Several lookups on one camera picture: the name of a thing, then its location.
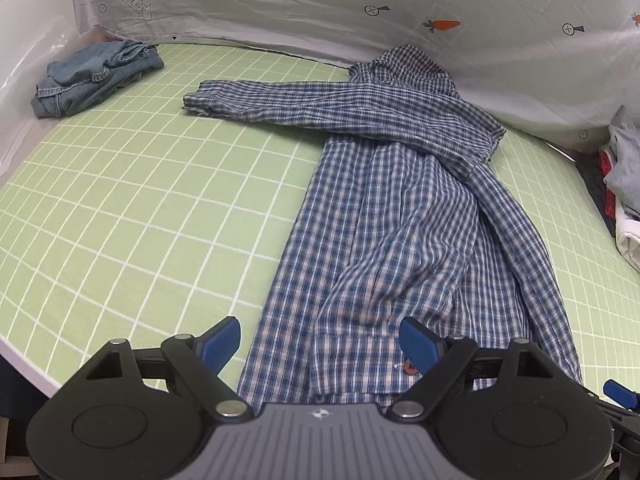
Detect grey printed sheet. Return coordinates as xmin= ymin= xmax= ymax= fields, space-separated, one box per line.
xmin=69 ymin=0 xmax=640 ymax=153

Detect blue plaid shirt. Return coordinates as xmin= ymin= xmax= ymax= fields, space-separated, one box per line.
xmin=181 ymin=44 xmax=585 ymax=406

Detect white garment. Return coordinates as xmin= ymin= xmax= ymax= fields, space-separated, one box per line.
xmin=615 ymin=200 xmax=640 ymax=275

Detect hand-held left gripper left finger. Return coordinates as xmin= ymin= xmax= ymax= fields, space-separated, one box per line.
xmin=82 ymin=316 xmax=253 ymax=420

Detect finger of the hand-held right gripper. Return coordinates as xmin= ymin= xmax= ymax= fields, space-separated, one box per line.
xmin=580 ymin=379 xmax=640 ymax=423

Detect grey garment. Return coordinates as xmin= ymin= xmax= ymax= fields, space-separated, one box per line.
xmin=604 ymin=105 xmax=640 ymax=222

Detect clear plastic sheet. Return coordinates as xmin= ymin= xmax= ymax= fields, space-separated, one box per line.
xmin=0 ymin=25 xmax=101 ymax=171

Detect red garment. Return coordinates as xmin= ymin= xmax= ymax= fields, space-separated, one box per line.
xmin=599 ymin=145 xmax=620 ymax=217

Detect blue denim jeans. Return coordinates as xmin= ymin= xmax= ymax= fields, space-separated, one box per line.
xmin=31 ymin=40 xmax=166 ymax=119

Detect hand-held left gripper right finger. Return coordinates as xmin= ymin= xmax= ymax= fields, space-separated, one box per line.
xmin=385 ymin=316 xmax=561 ymax=420

